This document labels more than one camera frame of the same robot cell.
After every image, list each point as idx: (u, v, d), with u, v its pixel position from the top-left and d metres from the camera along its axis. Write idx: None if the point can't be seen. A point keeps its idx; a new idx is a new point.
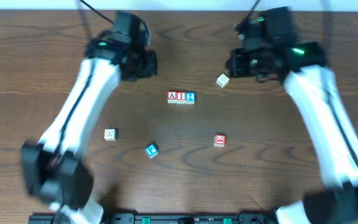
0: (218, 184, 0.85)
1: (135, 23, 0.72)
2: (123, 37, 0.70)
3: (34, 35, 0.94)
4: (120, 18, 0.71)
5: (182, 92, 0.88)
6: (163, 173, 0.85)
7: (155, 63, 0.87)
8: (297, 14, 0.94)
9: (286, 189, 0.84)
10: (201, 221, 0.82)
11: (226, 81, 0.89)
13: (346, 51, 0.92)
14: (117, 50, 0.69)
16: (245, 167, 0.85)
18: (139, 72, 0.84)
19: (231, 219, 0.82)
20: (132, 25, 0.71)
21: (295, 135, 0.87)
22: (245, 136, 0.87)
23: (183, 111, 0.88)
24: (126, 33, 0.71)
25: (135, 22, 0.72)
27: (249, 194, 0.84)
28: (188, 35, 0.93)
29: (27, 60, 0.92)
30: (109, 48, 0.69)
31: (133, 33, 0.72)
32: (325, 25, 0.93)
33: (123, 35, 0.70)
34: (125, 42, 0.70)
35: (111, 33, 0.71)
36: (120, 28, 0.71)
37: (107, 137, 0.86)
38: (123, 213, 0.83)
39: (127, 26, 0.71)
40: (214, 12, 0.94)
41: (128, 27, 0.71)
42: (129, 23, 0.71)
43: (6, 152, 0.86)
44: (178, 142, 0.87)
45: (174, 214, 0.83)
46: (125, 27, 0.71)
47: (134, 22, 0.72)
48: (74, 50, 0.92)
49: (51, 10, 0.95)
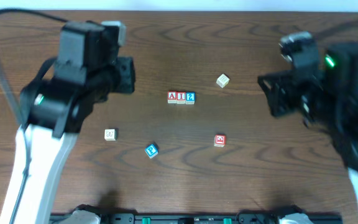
0: (218, 184, 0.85)
1: (87, 45, 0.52)
2: (76, 66, 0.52)
3: (34, 36, 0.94)
4: (66, 40, 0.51)
5: (182, 92, 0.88)
6: (163, 173, 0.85)
7: (130, 69, 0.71)
8: (297, 14, 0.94)
9: (285, 189, 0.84)
10: (202, 221, 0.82)
11: (226, 82, 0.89)
13: None
14: (64, 99, 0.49)
16: (245, 167, 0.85)
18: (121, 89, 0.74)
19: (231, 219, 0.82)
20: (89, 48, 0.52)
21: (295, 135, 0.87)
22: (245, 136, 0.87)
23: (183, 111, 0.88)
24: (79, 65, 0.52)
25: (92, 42, 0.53)
27: (249, 194, 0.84)
28: (188, 35, 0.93)
29: (28, 60, 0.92)
30: (54, 94, 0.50)
31: (89, 57, 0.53)
32: (325, 25, 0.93)
33: (77, 68, 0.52)
34: (78, 75, 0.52)
35: (56, 67, 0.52)
36: (68, 56, 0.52)
37: (107, 137, 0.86)
38: (123, 213, 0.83)
39: (78, 50, 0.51)
40: (214, 13, 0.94)
41: (81, 53, 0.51)
42: (79, 40, 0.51)
43: (7, 152, 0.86)
44: (178, 142, 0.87)
45: (174, 214, 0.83)
46: (76, 52, 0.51)
47: (86, 42, 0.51)
48: None
49: (51, 10, 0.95)
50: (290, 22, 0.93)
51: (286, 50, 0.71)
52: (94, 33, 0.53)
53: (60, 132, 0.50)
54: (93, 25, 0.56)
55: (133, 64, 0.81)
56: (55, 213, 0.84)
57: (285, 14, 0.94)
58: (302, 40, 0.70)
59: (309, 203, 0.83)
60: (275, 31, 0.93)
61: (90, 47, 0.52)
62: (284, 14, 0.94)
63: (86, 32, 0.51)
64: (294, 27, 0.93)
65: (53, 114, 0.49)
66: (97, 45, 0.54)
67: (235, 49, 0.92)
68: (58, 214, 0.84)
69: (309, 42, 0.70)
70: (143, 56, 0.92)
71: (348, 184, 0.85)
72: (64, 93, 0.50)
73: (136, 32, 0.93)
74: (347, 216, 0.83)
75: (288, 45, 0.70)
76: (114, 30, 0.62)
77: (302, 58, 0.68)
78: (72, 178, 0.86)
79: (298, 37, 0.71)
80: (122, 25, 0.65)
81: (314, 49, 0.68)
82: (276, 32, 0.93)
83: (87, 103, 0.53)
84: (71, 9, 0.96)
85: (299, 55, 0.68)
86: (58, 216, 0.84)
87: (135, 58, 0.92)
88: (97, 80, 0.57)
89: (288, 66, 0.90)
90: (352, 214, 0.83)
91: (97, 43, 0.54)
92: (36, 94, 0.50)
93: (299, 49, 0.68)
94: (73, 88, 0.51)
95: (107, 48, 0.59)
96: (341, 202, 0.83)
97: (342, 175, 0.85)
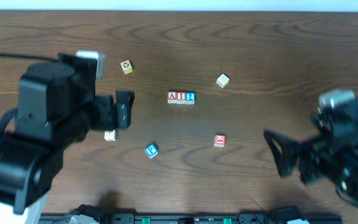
0: (218, 184, 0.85)
1: (51, 95, 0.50)
2: (40, 121, 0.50)
3: (34, 35, 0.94)
4: (27, 92, 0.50)
5: (182, 92, 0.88)
6: (163, 173, 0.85)
7: (110, 106, 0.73)
8: (297, 14, 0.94)
9: (285, 189, 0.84)
10: (201, 221, 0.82)
11: (226, 81, 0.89)
13: (347, 51, 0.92)
14: (22, 162, 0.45)
16: (245, 167, 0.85)
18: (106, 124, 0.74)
19: (231, 219, 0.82)
20: (51, 99, 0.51)
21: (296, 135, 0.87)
22: (245, 136, 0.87)
23: (183, 111, 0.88)
24: (43, 119, 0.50)
25: (55, 89, 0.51)
27: (249, 194, 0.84)
28: (188, 35, 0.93)
29: (28, 60, 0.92)
30: (11, 158, 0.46)
31: (51, 110, 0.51)
32: (325, 25, 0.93)
33: (40, 122, 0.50)
34: (43, 130, 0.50)
35: (18, 123, 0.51)
36: (32, 110, 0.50)
37: (107, 137, 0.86)
38: (123, 213, 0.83)
39: (40, 102, 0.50)
40: (214, 14, 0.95)
41: (44, 106, 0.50)
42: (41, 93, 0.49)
43: None
44: (178, 142, 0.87)
45: (174, 214, 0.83)
46: (40, 105, 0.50)
47: (48, 93, 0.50)
48: (74, 50, 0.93)
49: (52, 10, 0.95)
50: (289, 22, 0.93)
51: (325, 116, 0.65)
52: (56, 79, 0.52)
53: (23, 207, 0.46)
54: (56, 69, 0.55)
55: (126, 104, 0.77)
56: (55, 213, 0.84)
57: (285, 14, 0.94)
58: (345, 101, 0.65)
59: (309, 204, 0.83)
60: (275, 31, 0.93)
61: (53, 97, 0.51)
62: (284, 14, 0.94)
63: (48, 80, 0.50)
64: (294, 27, 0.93)
65: (12, 180, 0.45)
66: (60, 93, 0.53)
67: (235, 49, 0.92)
68: (58, 214, 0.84)
69: (352, 104, 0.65)
70: (143, 56, 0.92)
71: None
72: (25, 155, 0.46)
73: (136, 32, 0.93)
74: (347, 216, 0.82)
75: (330, 110, 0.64)
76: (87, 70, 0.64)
77: (342, 127, 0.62)
78: (72, 178, 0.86)
79: (339, 100, 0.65)
80: (95, 60, 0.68)
81: (357, 113, 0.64)
82: (276, 32, 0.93)
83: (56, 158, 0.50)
84: (71, 9, 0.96)
85: (342, 124, 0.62)
86: (58, 216, 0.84)
87: (135, 58, 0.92)
88: (66, 128, 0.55)
89: (287, 66, 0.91)
90: (352, 215, 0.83)
91: (60, 91, 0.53)
92: None
93: (342, 118, 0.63)
94: (38, 147, 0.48)
95: (76, 92, 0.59)
96: (342, 202, 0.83)
97: None
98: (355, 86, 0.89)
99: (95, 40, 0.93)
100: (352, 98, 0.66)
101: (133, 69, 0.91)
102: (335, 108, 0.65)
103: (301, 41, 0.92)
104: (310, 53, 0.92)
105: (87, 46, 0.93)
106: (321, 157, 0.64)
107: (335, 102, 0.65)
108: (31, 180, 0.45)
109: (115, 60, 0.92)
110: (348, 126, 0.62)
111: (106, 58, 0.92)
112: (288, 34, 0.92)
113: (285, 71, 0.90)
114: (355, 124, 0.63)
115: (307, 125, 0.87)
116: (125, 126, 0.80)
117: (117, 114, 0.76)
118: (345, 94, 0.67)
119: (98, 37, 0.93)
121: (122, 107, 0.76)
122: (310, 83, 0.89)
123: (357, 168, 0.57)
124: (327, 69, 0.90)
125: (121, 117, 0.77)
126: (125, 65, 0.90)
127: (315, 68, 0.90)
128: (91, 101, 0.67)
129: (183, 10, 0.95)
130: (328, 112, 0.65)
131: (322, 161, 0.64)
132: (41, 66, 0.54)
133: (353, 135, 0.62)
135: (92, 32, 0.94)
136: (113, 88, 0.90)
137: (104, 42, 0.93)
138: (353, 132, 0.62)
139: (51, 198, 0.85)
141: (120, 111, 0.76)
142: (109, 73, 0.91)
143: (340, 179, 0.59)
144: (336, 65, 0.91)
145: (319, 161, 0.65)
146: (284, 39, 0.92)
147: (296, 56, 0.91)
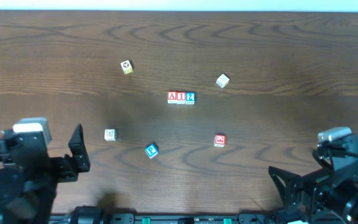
0: (218, 184, 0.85)
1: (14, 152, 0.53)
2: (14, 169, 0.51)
3: (34, 35, 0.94)
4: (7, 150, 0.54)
5: (182, 92, 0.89)
6: (163, 173, 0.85)
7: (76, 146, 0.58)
8: (297, 14, 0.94)
9: None
10: (202, 221, 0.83)
11: (226, 82, 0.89)
13: (346, 52, 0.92)
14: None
16: (245, 167, 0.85)
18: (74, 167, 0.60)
19: (231, 219, 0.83)
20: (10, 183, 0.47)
21: (295, 135, 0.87)
22: (245, 136, 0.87)
23: (182, 111, 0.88)
24: (4, 204, 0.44)
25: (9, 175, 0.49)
27: (249, 194, 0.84)
28: (188, 36, 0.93)
29: (27, 60, 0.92)
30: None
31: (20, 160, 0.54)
32: (325, 25, 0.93)
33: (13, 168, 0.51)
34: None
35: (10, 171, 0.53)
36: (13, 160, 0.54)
37: (107, 137, 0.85)
38: (124, 213, 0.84)
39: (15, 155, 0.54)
40: (214, 14, 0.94)
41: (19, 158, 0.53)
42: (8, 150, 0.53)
43: None
44: (178, 142, 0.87)
45: (174, 214, 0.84)
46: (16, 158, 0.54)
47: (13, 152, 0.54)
48: (74, 50, 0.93)
49: (51, 11, 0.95)
50: (289, 22, 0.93)
51: (325, 152, 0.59)
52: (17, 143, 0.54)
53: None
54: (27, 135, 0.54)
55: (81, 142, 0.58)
56: (55, 213, 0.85)
57: (284, 14, 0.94)
58: (345, 138, 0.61)
59: None
60: (275, 32, 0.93)
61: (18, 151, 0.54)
62: (284, 14, 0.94)
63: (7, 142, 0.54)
64: (294, 27, 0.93)
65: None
66: (18, 175, 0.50)
67: (235, 49, 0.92)
68: (58, 214, 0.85)
69: (352, 140, 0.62)
70: (143, 56, 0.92)
71: None
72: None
73: (135, 32, 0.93)
74: None
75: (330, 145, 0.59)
76: (38, 142, 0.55)
77: (340, 162, 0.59)
78: None
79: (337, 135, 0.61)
80: (40, 141, 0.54)
81: (356, 147, 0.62)
82: (276, 32, 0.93)
83: (45, 214, 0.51)
84: (71, 9, 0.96)
85: (340, 159, 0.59)
86: (58, 216, 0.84)
87: (135, 58, 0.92)
88: (38, 199, 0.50)
89: (288, 66, 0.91)
90: None
91: (18, 176, 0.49)
92: None
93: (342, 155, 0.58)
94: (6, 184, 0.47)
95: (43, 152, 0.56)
96: None
97: None
98: (355, 86, 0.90)
99: (95, 41, 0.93)
100: (352, 134, 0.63)
101: (133, 69, 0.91)
102: (335, 144, 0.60)
103: (301, 41, 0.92)
104: (311, 53, 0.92)
105: (87, 46, 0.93)
106: (326, 190, 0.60)
107: (334, 137, 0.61)
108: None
109: (115, 60, 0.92)
110: (347, 164, 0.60)
111: (106, 58, 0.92)
112: (288, 34, 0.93)
113: (285, 71, 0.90)
114: (354, 158, 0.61)
115: (307, 125, 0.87)
116: (87, 170, 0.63)
117: (77, 163, 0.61)
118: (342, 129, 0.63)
119: (98, 37, 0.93)
121: (80, 157, 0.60)
122: (310, 83, 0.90)
123: None
124: (327, 69, 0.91)
125: (81, 167, 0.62)
126: (125, 65, 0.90)
127: (315, 68, 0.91)
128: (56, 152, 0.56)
129: (183, 9, 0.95)
130: (328, 148, 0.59)
131: (324, 195, 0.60)
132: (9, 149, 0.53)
133: (350, 172, 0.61)
135: (92, 32, 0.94)
136: (113, 88, 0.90)
137: (104, 42, 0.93)
138: (350, 168, 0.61)
139: None
141: (78, 160, 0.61)
142: (109, 73, 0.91)
143: (344, 212, 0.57)
144: (335, 65, 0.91)
145: (322, 195, 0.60)
146: (284, 39, 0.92)
147: (296, 56, 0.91)
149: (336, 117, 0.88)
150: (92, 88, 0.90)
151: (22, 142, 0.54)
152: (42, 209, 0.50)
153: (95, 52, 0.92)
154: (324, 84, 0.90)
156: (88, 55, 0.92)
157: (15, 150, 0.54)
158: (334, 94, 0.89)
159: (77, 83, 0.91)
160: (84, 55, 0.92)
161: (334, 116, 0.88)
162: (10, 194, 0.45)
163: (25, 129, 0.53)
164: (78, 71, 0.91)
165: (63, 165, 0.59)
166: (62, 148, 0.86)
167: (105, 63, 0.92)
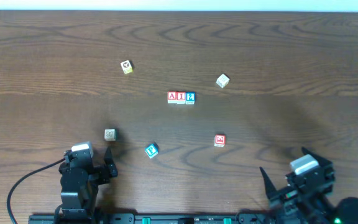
0: (218, 184, 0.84)
1: (71, 163, 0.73)
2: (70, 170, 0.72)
3: (34, 36, 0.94)
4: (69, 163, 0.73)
5: (182, 92, 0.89)
6: (163, 173, 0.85)
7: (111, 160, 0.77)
8: (297, 15, 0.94)
9: None
10: (201, 220, 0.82)
11: (226, 81, 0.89)
13: (345, 52, 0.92)
14: (66, 185, 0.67)
16: (245, 166, 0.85)
18: (104, 175, 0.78)
19: (231, 219, 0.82)
20: (81, 175, 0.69)
21: (295, 135, 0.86)
22: (245, 136, 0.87)
23: (182, 112, 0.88)
24: (79, 186, 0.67)
25: (79, 171, 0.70)
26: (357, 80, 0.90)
27: (250, 194, 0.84)
28: (188, 36, 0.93)
29: (28, 61, 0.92)
30: (64, 185, 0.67)
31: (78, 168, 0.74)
32: (324, 26, 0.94)
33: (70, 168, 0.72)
34: (75, 195, 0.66)
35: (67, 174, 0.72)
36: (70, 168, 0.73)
37: (107, 137, 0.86)
38: (124, 213, 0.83)
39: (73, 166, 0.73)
40: (214, 14, 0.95)
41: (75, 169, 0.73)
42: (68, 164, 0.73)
43: (6, 152, 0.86)
44: (178, 142, 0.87)
45: (174, 214, 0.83)
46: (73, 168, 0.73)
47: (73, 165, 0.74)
48: (74, 50, 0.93)
49: (52, 11, 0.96)
50: (289, 22, 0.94)
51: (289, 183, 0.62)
52: (76, 158, 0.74)
53: (79, 204, 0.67)
54: (80, 154, 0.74)
55: (114, 163, 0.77)
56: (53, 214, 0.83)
57: (284, 14, 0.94)
58: (308, 173, 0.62)
59: None
60: (275, 32, 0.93)
61: (76, 164, 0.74)
62: (284, 14, 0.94)
63: (68, 158, 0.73)
64: (294, 28, 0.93)
65: (67, 197, 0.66)
66: (85, 172, 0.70)
67: (235, 49, 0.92)
68: None
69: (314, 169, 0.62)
70: (143, 56, 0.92)
71: (350, 183, 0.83)
72: (67, 181, 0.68)
73: (135, 32, 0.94)
74: None
75: (293, 180, 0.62)
76: (87, 157, 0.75)
77: (304, 188, 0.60)
78: None
79: (301, 168, 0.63)
80: (89, 155, 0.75)
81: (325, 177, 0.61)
82: (276, 32, 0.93)
83: (93, 200, 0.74)
84: (71, 9, 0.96)
85: (304, 187, 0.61)
86: None
87: (135, 58, 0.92)
88: (91, 190, 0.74)
89: (287, 66, 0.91)
90: None
91: (85, 172, 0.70)
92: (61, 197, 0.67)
93: (301, 186, 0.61)
94: (73, 176, 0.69)
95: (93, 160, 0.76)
96: None
97: (344, 174, 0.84)
98: (354, 86, 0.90)
99: (95, 40, 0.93)
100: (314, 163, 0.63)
101: (133, 69, 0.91)
102: (297, 178, 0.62)
103: (301, 41, 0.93)
104: (310, 53, 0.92)
105: (87, 46, 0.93)
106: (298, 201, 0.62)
107: (300, 171, 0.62)
108: (87, 216, 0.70)
109: (115, 60, 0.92)
110: (310, 192, 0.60)
111: (106, 58, 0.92)
112: (288, 35, 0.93)
113: (285, 71, 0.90)
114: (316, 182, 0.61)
115: (307, 125, 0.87)
116: (116, 175, 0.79)
117: (109, 171, 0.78)
118: (309, 159, 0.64)
119: (98, 37, 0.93)
121: (111, 166, 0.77)
122: (309, 83, 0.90)
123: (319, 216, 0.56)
124: (327, 69, 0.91)
125: (112, 173, 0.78)
126: (125, 65, 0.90)
127: (315, 68, 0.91)
128: (104, 165, 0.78)
129: (183, 10, 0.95)
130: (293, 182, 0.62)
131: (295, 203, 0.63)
132: (69, 162, 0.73)
133: (317, 193, 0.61)
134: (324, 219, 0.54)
135: (92, 32, 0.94)
136: (113, 88, 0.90)
137: (104, 42, 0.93)
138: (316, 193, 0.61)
139: (50, 199, 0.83)
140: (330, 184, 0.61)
141: (110, 168, 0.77)
142: (109, 73, 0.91)
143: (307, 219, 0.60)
144: (335, 65, 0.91)
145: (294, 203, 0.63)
146: (284, 39, 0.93)
147: (296, 56, 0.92)
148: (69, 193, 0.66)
149: (337, 117, 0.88)
150: (92, 88, 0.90)
151: (76, 157, 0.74)
152: (93, 196, 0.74)
153: (95, 52, 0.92)
154: (324, 85, 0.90)
156: (88, 55, 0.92)
157: (73, 162, 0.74)
158: (334, 94, 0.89)
159: (77, 83, 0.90)
160: (84, 55, 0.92)
161: (333, 116, 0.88)
162: (81, 182, 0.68)
163: (78, 150, 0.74)
164: (78, 71, 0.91)
165: (102, 171, 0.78)
166: (62, 147, 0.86)
167: (105, 63, 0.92)
